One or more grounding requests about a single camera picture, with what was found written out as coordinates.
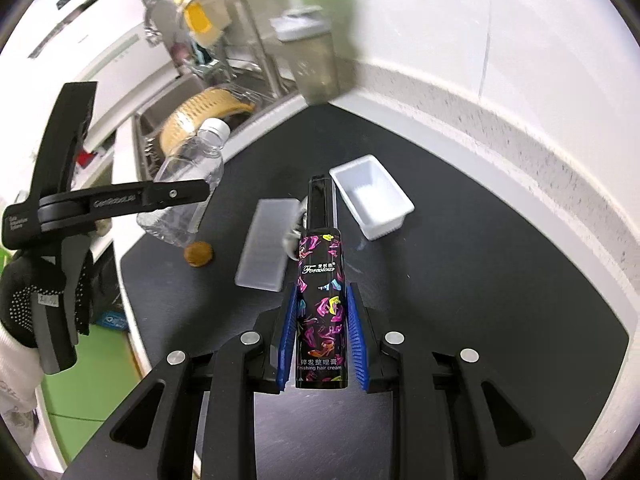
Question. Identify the brown food scrap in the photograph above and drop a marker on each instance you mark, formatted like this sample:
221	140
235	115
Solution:
198	254

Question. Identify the chrome sink faucet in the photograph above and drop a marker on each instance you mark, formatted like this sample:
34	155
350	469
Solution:
205	22

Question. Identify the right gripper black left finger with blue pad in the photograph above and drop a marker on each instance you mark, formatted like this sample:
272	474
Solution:
195	414

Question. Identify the white plastic tray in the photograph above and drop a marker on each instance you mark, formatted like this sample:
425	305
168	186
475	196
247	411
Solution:
376	201

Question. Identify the clear plastic water bottle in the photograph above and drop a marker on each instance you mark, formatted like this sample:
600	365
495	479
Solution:
197	157

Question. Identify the black dotted work glove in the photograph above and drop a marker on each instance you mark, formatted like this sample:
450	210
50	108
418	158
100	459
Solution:
43	310

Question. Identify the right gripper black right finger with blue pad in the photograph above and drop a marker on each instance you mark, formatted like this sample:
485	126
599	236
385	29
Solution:
452	418

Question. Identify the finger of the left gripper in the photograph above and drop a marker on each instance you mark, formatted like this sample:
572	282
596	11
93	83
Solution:
135	197

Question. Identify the translucent white tray lid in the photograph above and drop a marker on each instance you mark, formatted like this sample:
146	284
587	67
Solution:
263	259

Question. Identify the grey lidded container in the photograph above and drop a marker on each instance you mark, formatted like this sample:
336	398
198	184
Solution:
306	37

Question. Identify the black floral hair cream box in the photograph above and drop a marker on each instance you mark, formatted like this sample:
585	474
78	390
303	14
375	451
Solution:
321	305

